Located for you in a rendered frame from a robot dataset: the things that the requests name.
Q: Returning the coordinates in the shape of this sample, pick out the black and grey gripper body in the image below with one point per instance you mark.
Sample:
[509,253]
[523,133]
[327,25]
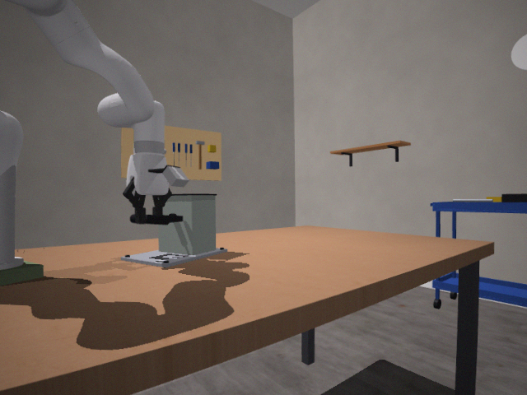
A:
[147,183]

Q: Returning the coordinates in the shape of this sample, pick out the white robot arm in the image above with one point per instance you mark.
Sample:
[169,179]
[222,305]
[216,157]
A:
[67,30]

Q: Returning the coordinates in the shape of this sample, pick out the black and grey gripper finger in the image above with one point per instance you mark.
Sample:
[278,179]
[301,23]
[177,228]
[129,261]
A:
[159,204]
[138,202]

